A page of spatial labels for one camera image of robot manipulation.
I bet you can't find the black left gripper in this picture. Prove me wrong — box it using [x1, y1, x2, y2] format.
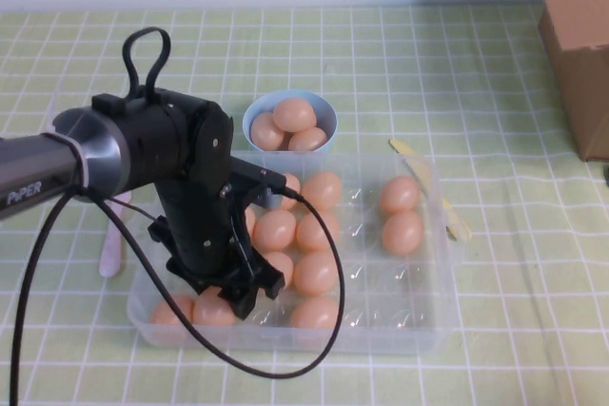
[147, 186, 287, 321]

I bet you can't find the clear plastic egg box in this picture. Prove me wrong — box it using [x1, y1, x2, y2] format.
[126, 150, 467, 356]

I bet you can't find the brown cardboard box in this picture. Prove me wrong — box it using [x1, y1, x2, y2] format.
[524, 0, 609, 164]

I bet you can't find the pink plastic knife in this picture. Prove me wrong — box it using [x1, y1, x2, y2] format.
[98, 190, 133, 279]

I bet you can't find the light blue bowl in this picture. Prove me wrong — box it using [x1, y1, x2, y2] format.
[241, 88, 340, 172]

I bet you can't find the yellow plastic knife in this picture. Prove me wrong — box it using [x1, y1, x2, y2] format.
[388, 139, 474, 242]

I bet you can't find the green checkered tablecloth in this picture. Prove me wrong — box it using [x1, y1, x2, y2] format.
[0, 6, 609, 406]

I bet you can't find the black camera cable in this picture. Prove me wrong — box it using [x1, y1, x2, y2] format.
[92, 184, 347, 380]

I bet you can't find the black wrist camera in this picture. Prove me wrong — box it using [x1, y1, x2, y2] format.
[229, 155, 289, 210]

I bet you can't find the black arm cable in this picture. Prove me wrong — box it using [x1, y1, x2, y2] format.
[7, 186, 77, 406]

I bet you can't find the black cable loop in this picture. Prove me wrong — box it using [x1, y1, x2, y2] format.
[122, 27, 171, 99]

